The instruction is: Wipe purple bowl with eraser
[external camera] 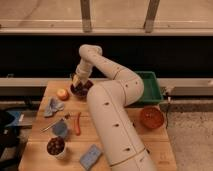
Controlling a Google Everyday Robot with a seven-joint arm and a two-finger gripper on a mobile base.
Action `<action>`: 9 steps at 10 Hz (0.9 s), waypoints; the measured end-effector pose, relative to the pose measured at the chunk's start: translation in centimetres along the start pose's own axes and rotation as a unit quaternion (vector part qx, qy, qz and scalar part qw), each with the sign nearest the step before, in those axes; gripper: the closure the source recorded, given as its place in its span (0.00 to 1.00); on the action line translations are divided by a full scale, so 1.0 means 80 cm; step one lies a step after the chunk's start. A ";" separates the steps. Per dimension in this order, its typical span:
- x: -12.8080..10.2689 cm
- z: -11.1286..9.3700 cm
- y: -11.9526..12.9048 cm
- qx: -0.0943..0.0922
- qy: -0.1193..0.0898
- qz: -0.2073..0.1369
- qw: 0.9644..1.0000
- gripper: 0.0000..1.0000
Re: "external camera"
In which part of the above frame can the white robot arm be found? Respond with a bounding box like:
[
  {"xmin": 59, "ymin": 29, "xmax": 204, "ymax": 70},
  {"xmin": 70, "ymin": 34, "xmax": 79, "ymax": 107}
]
[{"xmin": 76, "ymin": 45, "xmax": 157, "ymax": 171}]

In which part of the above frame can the orange bowl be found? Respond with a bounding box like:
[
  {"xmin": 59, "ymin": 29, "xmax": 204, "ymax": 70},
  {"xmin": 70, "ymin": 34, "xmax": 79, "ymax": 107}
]
[{"xmin": 139, "ymin": 106, "xmax": 164, "ymax": 129}]

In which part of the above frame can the apple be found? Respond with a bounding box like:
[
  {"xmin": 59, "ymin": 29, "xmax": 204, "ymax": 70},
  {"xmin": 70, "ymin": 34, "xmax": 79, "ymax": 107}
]
[{"xmin": 56, "ymin": 89, "xmax": 69, "ymax": 101}]

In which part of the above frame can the crumpled blue cloth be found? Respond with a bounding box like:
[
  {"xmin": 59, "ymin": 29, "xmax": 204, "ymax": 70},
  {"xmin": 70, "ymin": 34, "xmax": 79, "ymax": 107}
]
[{"xmin": 44, "ymin": 97, "xmax": 64, "ymax": 117}]

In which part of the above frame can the orange carrot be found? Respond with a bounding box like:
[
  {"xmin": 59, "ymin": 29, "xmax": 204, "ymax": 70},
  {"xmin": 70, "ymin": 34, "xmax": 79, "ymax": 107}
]
[{"xmin": 74, "ymin": 112, "xmax": 81, "ymax": 136}]

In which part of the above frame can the metal spoon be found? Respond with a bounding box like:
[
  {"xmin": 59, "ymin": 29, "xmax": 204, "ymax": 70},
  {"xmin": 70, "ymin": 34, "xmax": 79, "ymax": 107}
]
[{"xmin": 41, "ymin": 113, "xmax": 71, "ymax": 132}]

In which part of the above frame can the blue cup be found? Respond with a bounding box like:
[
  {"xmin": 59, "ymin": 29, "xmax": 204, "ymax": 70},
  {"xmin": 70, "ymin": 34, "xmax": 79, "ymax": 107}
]
[{"xmin": 52, "ymin": 120, "xmax": 68, "ymax": 138}]

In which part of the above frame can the green plastic bin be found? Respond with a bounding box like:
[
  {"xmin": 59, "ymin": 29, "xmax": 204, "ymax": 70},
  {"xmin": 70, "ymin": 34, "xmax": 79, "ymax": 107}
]
[{"xmin": 135, "ymin": 71, "xmax": 163, "ymax": 106}]

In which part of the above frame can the wooden table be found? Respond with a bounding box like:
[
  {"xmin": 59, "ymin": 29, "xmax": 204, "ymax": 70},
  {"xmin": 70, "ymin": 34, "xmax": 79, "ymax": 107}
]
[{"xmin": 19, "ymin": 80, "xmax": 177, "ymax": 171}]

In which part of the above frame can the white cup of grapes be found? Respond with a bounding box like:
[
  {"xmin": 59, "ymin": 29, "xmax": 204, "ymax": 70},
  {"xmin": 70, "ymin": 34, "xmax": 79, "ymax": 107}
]
[{"xmin": 46, "ymin": 136, "xmax": 66, "ymax": 159}]

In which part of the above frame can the blue sponge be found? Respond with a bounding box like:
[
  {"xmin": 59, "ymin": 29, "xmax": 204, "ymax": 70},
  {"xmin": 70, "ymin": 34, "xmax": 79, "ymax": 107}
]
[{"xmin": 80, "ymin": 144, "xmax": 102, "ymax": 171}]

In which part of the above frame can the dark equipment at left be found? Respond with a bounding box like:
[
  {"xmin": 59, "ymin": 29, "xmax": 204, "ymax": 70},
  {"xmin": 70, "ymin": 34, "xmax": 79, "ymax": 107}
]
[{"xmin": 0, "ymin": 109, "xmax": 22, "ymax": 165}]

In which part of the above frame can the black cable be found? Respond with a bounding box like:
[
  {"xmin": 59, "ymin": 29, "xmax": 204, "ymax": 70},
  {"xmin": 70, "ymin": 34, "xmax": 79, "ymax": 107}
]
[{"xmin": 161, "ymin": 87, "xmax": 172, "ymax": 130}]

